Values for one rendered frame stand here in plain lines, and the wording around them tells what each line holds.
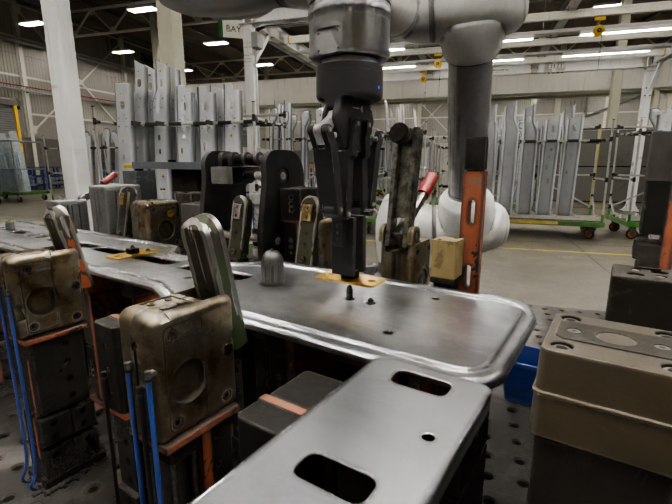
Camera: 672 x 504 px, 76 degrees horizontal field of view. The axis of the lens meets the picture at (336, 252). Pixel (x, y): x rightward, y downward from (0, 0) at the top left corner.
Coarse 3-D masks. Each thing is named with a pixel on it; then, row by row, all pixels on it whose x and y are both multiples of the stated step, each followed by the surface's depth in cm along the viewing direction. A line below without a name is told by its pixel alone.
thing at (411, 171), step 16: (400, 128) 59; (416, 128) 60; (400, 144) 62; (416, 144) 60; (400, 160) 63; (416, 160) 61; (400, 176) 63; (416, 176) 62; (400, 192) 63; (416, 192) 62; (400, 208) 63
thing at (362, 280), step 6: (330, 270) 56; (318, 276) 53; (324, 276) 53; (330, 276) 53; (336, 276) 53; (342, 276) 52; (348, 276) 52; (354, 276) 52; (360, 276) 53; (366, 276) 53; (372, 276) 53; (342, 282) 51; (348, 282) 50; (354, 282) 50; (360, 282) 50; (366, 282) 50; (372, 282) 50; (378, 282) 50; (384, 282) 51
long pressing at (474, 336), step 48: (0, 240) 92; (48, 240) 92; (96, 240) 92; (144, 240) 90; (144, 288) 61; (240, 288) 57; (288, 288) 57; (336, 288) 57; (384, 288) 57; (432, 288) 56; (288, 336) 43; (336, 336) 42; (384, 336) 42; (432, 336) 42; (480, 336) 42; (528, 336) 44
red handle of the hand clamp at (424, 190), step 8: (432, 176) 70; (424, 184) 69; (432, 184) 69; (424, 192) 68; (424, 200) 68; (416, 208) 66; (416, 216) 66; (400, 224) 63; (392, 232) 63; (400, 232) 62; (400, 240) 63
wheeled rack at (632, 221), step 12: (636, 132) 631; (648, 132) 644; (636, 156) 627; (636, 168) 629; (612, 180) 721; (612, 204) 716; (612, 216) 710; (624, 216) 694; (636, 216) 689; (612, 228) 729
